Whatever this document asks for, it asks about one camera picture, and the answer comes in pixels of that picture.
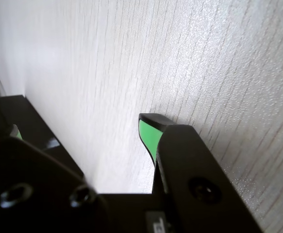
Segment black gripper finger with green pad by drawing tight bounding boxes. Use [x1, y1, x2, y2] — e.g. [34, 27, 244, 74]
[138, 113, 266, 233]
[0, 123, 118, 233]

